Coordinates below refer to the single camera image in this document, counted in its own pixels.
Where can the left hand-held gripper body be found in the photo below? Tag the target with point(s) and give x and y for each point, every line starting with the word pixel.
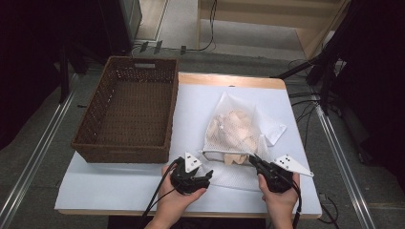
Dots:
pixel 183 179

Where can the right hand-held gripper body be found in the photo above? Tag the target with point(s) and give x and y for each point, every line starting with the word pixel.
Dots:
pixel 277 179

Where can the white mesh laundry bag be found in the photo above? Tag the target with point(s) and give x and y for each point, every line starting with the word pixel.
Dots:
pixel 242 127

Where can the beige garment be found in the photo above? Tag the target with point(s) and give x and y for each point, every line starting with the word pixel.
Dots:
pixel 237 127

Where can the brown wicker basket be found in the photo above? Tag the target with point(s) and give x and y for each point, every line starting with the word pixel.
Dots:
pixel 133 111

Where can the person's right hand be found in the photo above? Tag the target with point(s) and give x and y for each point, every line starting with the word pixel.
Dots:
pixel 281 202

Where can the person's left hand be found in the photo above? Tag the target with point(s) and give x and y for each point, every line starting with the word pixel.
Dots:
pixel 173 203

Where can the black tripod stand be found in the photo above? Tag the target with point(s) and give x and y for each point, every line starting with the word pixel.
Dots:
pixel 324 66

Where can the black power plug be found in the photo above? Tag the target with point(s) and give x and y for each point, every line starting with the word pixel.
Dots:
pixel 183 49
pixel 144 46

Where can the wooden platform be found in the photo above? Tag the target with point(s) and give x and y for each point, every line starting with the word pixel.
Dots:
pixel 270 22

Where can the aluminium floor rail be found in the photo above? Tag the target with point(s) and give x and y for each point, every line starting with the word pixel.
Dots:
pixel 344 165
pixel 35 152

